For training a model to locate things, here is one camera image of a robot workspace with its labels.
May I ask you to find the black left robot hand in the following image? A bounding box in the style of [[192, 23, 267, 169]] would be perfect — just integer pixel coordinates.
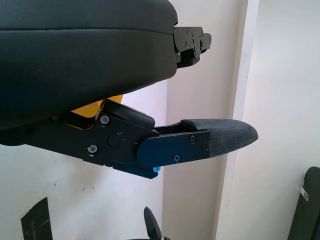
[[0, 0, 260, 181]]

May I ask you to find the black tape marker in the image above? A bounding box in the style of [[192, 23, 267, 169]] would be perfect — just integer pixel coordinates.
[[20, 196, 52, 240]]

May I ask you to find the black chair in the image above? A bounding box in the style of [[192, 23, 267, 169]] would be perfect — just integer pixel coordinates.
[[287, 166, 320, 240]]

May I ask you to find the yellow wooden block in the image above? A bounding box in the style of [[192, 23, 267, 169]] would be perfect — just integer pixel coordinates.
[[62, 93, 125, 131]]

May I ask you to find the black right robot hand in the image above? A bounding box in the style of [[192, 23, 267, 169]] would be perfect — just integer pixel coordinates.
[[143, 206, 173, 240]]

